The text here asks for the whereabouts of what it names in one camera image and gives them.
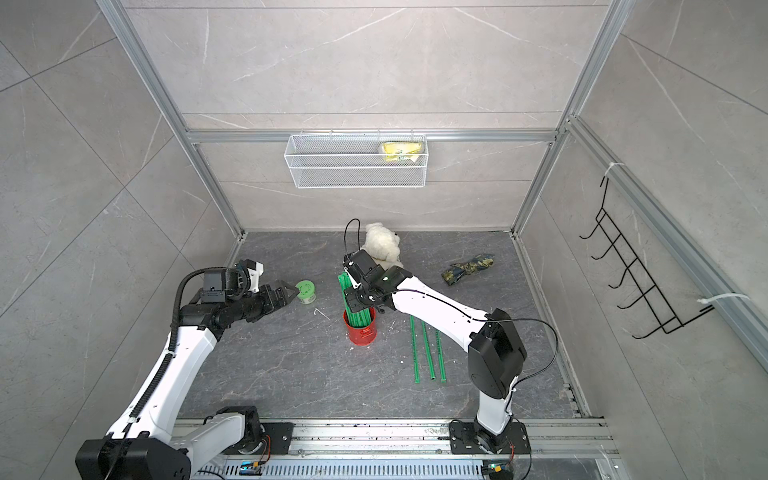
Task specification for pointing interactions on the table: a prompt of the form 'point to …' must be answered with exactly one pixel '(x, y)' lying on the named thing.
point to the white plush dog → (382, 244)
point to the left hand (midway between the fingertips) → (287, 292)
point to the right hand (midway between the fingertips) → (355, 297)
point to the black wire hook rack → (638, 271)
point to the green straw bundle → (360, 318)
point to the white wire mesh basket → (356, 160)
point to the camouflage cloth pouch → (458, 270)
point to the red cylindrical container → (362, 336)
